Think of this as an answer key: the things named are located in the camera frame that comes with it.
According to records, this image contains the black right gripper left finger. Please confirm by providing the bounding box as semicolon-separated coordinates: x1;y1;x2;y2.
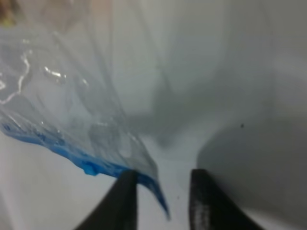
76;170;138;230

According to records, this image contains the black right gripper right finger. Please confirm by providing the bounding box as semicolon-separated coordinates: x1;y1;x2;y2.
190;169;255;230

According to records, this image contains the blue zipper slider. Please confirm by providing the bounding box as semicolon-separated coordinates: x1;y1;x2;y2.
82;162;99;176

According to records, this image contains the clear zip bag blue strip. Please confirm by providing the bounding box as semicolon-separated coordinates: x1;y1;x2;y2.
0;0;170;217

